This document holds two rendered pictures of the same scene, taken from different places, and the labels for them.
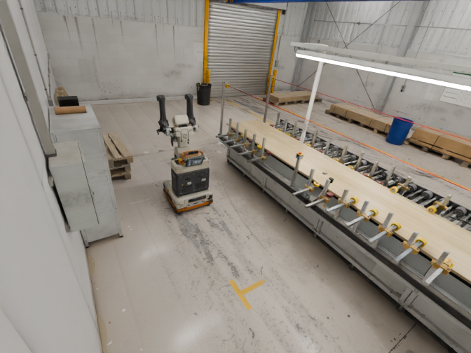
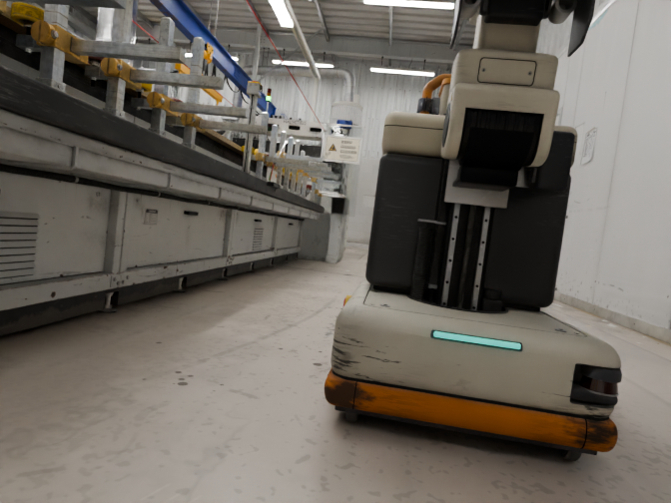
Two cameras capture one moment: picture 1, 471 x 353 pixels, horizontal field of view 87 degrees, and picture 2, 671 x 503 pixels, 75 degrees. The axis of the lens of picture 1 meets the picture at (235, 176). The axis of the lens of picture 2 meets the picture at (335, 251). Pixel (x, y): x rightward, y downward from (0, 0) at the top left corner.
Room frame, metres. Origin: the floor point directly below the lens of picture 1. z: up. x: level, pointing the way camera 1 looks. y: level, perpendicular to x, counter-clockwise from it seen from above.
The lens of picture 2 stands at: (4.50, 1.33, 0.45)
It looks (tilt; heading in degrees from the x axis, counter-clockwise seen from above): 3 degrees down; 222
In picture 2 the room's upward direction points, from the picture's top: 7 degrees clockwise
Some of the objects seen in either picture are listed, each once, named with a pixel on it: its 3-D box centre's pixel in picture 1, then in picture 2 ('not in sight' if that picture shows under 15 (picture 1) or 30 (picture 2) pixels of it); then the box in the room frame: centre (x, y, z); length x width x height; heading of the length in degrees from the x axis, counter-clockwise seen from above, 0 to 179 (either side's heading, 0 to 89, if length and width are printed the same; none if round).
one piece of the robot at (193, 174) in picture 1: (189, 171); (465, 199); (3.25, 0.71, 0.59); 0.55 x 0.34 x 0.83; 125
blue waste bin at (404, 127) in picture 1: (399, 131); not in sight; (7.22, -4.69, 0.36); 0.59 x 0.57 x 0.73; 126
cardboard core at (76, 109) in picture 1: (70, 110); not in sight; (2.68, 1.94, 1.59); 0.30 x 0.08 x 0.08; 126
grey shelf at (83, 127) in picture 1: (87, 175); not in sight; (2.59, 1.87, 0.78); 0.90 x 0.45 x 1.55; 36
